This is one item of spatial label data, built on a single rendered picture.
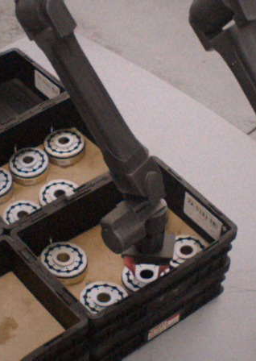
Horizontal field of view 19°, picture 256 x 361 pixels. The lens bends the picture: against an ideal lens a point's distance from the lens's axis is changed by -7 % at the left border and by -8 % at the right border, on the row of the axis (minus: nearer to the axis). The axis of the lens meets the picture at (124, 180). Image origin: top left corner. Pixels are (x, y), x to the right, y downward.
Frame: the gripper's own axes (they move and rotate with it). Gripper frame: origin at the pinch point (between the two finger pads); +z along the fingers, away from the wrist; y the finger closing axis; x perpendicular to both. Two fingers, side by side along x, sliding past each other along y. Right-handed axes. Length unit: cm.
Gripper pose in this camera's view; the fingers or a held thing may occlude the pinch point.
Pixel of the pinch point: (146, 272)
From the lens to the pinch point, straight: 161.3
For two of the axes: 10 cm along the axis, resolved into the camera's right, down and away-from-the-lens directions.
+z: -0.1, 7.3, 6.8
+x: 1.0, -6.7, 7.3
